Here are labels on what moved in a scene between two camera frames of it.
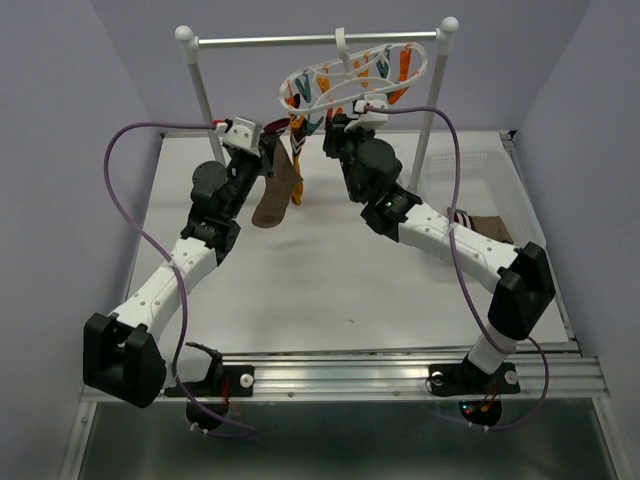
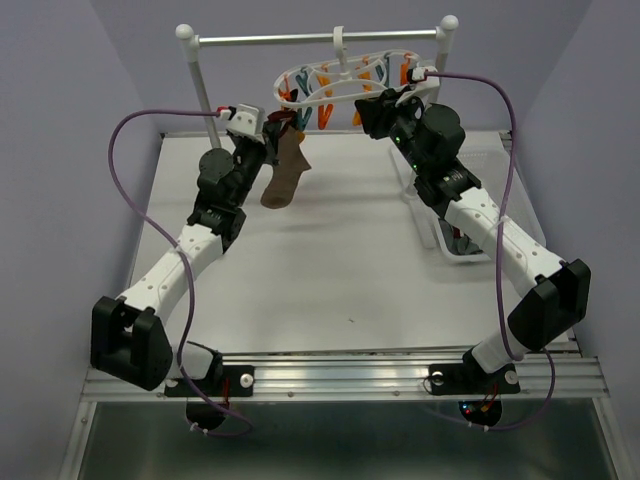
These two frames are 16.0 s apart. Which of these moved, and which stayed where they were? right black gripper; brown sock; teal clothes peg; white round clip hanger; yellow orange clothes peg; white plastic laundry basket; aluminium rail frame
Moved: brown sock; yellow orange clothes peg; white round clip hanger; right black gripper; teal clothes peg
Stayed: aluminium rail frame; white plastic laundry basket
